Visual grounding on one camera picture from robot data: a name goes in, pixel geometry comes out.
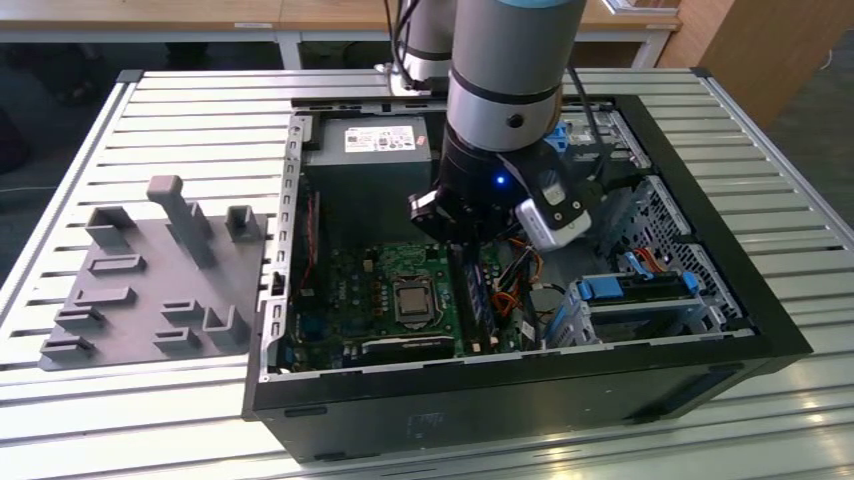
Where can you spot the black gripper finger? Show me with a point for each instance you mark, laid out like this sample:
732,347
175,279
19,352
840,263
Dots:
437,215
497,232

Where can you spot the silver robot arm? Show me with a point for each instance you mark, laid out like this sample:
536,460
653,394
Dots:
508,75

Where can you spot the dark installed RAM stick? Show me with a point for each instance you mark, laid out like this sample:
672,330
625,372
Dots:
493,320

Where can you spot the grey power supply unit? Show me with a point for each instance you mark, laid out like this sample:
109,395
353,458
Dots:
364,200

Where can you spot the blue drive bay latch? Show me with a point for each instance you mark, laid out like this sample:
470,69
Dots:
560,137

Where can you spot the silver CPU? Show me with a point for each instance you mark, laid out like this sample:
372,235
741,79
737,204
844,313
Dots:
416,301

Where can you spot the blue disk carrier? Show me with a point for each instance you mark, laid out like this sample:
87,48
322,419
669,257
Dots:
601,289

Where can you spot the green motherboard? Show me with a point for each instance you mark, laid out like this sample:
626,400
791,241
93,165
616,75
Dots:
354,300

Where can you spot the black graphics card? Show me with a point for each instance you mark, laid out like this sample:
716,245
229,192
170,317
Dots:
408,348

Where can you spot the silver disk bay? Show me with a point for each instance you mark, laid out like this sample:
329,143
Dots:
694,315

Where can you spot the black PC case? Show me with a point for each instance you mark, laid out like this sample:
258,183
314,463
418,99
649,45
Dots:
468,415

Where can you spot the white framed board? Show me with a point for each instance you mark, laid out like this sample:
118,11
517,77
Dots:
617,9

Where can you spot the black table corner cap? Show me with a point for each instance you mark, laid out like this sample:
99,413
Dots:
129,76
702,72

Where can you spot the grey parts rack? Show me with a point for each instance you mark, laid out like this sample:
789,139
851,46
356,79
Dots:
147,300

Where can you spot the wooden cabinet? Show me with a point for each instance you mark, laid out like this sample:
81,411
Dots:
755,50

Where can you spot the wooden desk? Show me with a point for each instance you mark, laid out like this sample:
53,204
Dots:
134,12

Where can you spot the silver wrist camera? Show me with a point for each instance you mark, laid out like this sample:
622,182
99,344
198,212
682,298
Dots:
557,220

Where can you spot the perforated metal cage wall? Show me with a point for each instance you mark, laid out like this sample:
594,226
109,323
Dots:
674,220

